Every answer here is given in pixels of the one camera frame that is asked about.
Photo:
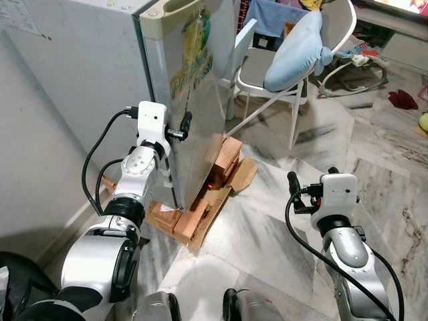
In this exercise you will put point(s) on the silver fridge door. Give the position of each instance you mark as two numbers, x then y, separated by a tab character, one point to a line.
214	120

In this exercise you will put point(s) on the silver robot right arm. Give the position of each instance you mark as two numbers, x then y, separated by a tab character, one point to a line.
348	251

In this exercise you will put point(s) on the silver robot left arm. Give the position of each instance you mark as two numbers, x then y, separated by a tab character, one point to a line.
93	257

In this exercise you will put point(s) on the small silver fridge body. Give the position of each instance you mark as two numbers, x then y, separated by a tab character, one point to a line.
80	60

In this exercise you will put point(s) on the orange brick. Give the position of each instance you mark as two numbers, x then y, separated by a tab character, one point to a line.
192	221
224	164
164	217

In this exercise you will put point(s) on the yellow green door sticker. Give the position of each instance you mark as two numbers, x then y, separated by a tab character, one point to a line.
190	60

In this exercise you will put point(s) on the white folding chair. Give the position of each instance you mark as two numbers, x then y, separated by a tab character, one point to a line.
257	67

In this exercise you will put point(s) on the dark red cloth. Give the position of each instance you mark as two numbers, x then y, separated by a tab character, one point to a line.
403	99

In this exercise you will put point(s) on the yellow green toy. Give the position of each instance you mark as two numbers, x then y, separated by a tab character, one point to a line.
424	122

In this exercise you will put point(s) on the small black plastic piece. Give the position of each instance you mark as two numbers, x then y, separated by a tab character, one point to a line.
144	240

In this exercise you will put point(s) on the robot right leg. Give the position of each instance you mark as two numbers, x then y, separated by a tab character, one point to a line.
257	307

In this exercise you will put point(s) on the robot leg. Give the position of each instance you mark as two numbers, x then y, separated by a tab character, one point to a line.
257	307
155	307

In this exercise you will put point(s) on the light blue pillow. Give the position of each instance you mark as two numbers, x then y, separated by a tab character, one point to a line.
294	57

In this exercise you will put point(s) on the blue towel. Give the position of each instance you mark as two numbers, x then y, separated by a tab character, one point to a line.
267	17

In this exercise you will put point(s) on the grey television cabinet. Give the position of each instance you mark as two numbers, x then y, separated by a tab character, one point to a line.
401	47

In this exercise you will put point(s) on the yellow fabric item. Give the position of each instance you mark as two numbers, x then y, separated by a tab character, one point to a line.
314	4

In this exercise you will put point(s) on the robot left leg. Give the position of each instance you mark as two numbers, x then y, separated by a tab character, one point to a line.
155	307

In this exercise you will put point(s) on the television screen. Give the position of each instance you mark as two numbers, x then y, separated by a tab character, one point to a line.
401	5

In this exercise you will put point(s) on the black robot torso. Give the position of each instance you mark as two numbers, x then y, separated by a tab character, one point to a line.
20	287

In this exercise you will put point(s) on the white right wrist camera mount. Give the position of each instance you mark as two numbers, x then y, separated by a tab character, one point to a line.
340	194

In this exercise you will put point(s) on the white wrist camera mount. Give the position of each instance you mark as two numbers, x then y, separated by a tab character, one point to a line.
152	119
340	194

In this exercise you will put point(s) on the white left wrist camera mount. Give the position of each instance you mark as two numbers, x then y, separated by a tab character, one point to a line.
152	119

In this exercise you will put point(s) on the grey frame baby bouncer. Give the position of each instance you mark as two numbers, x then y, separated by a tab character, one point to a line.
354	63

